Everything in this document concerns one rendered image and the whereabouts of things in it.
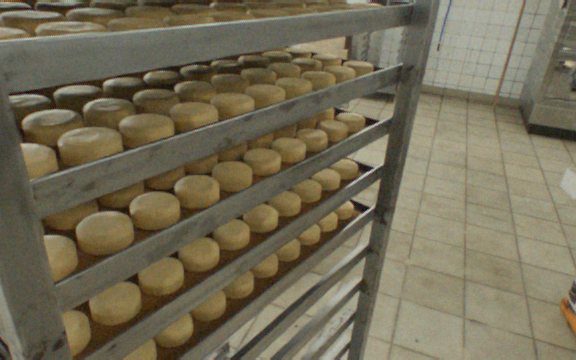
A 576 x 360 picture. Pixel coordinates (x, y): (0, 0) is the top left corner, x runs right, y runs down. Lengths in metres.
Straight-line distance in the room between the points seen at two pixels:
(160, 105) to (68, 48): 0.19
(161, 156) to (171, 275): 0.18
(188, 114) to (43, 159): 0.15
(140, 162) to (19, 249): 0.11
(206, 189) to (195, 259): 0.09
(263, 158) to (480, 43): 5.32
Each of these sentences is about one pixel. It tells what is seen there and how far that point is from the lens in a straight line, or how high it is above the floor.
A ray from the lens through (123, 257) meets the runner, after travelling 0.41.
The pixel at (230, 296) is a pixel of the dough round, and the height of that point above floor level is 1.05.
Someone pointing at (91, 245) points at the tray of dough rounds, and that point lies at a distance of 0.44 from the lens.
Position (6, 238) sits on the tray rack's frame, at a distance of 0.31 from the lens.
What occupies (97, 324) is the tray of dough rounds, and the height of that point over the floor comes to 1.13.
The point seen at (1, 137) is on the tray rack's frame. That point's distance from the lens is 0.29.
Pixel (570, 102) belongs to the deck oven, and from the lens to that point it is 4.92.
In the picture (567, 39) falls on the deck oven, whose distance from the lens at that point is 4.83.
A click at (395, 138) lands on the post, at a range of 0.77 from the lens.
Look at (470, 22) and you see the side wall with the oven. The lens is 5.77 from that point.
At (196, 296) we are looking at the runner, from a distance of 0.50.
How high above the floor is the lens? 1.48
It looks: 28 degrees down
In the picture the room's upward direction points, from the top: 4 degrees clockwise
